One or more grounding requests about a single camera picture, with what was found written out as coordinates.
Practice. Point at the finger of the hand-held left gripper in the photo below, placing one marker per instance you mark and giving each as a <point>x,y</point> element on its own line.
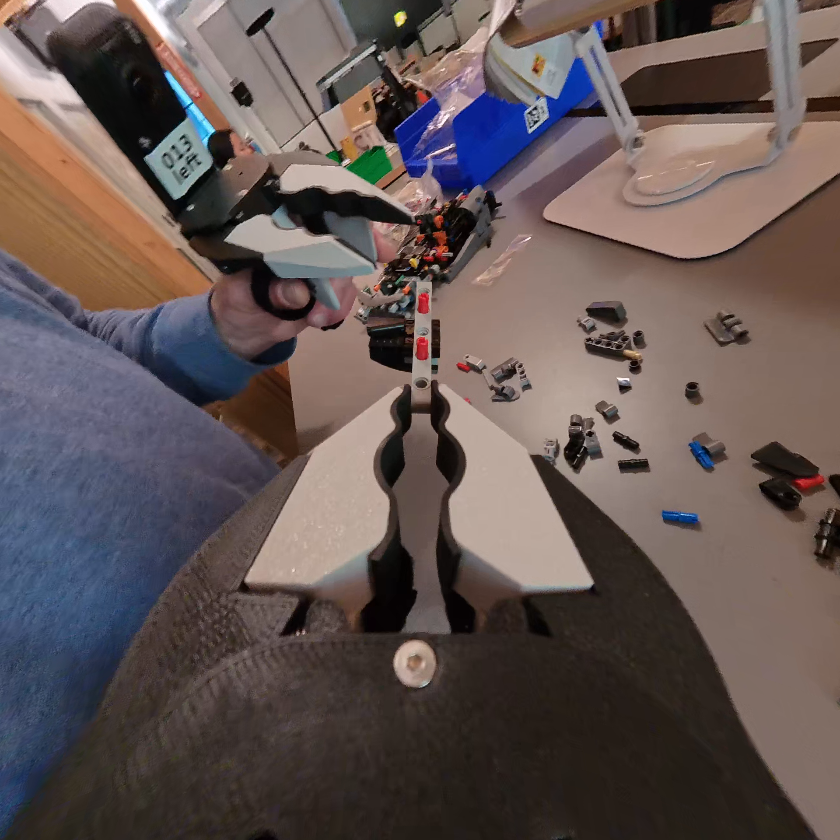
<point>328,190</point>
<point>289,250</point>

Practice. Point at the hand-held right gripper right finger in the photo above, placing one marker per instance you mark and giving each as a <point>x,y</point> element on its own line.
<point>519,519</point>

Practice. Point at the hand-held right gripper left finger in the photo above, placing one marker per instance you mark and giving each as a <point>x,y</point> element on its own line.
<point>322,519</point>

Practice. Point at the small grey black brick assembly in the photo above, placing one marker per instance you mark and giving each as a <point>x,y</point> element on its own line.
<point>387,344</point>

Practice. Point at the short red lego pin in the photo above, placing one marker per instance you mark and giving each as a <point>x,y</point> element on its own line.
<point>421,348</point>

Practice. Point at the long light grey lego beam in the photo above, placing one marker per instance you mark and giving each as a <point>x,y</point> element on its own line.
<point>423,381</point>

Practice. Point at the small light grey lego connector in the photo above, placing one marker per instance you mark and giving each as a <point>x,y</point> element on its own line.
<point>551,449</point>
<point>587,323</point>

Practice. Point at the cluster of dark lego connectors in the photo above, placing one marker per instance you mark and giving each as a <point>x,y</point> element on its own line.
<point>584,444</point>

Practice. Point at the partly built lego model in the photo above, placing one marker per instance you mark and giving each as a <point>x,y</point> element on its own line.
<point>440,243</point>

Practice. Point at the small grey lego brick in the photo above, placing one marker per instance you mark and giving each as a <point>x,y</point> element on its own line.
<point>607,410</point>

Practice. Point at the cluster of grey lego connectors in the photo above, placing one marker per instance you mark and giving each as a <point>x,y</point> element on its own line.
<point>509,378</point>

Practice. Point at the blue lego pin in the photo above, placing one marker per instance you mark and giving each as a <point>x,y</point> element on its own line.
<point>680,517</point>

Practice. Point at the small black lego slope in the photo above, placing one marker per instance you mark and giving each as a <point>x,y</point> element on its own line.
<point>624,383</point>

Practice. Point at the dark grey angled lego beam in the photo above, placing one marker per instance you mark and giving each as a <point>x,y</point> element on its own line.
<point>608,344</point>

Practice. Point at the dark round lego bushing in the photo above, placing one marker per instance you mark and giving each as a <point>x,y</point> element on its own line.
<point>693,390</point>

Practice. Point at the dark grey curved lego brick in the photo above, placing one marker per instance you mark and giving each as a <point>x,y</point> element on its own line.
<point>608,313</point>

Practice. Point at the lego instruction booklet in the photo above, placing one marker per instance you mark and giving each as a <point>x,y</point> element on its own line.
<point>538,53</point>

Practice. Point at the grey double lego connector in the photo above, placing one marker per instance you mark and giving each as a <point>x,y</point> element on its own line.
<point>726,327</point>

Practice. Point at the person's left hand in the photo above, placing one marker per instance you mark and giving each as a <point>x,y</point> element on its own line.
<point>243,322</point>

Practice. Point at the green storage bin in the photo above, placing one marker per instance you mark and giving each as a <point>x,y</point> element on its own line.
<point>372,164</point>

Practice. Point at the black floor lamp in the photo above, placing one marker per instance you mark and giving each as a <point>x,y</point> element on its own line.
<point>282,66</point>

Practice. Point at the red pin with grey connector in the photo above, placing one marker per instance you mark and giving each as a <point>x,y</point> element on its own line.
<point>473,364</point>

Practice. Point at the blue storage bin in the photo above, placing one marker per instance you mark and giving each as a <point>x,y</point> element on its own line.
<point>499,131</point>

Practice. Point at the small clear plastic bag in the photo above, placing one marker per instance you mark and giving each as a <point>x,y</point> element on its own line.
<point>502,260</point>

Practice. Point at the blue pin with grey connector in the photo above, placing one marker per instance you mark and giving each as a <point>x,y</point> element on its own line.
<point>702,454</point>

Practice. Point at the person's blue clothing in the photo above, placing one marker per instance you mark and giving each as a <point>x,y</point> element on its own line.
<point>92,551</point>

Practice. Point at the white device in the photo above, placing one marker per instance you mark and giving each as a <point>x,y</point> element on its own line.
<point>696,158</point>

